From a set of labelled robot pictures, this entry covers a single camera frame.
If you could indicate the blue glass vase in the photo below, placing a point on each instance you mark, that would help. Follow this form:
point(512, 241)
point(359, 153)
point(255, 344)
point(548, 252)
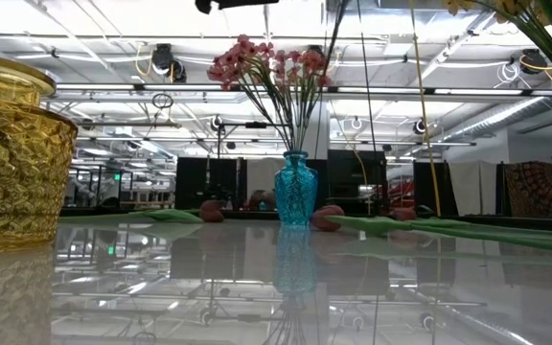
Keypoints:
point(296, 191)

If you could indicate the yellow glass vase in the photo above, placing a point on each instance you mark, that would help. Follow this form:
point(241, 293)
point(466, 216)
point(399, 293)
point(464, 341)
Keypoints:
point(17, 167)

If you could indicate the long ceiling light fixture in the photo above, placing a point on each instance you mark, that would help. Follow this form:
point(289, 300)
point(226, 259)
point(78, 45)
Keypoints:
point(185, 87)

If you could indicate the black partition panel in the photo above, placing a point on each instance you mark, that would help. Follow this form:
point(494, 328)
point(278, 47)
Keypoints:
point(194, 182)
point(441, 187)
point(348, 182)

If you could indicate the white curtain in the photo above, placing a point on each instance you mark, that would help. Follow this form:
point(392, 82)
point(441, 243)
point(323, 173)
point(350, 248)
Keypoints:
point(472, 187)

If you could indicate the patterned red tapestry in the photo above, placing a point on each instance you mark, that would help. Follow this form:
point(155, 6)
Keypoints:
point(532, 189)

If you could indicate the silver ventilation duct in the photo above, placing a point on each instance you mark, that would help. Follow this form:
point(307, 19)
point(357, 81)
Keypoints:
point(496, 117)

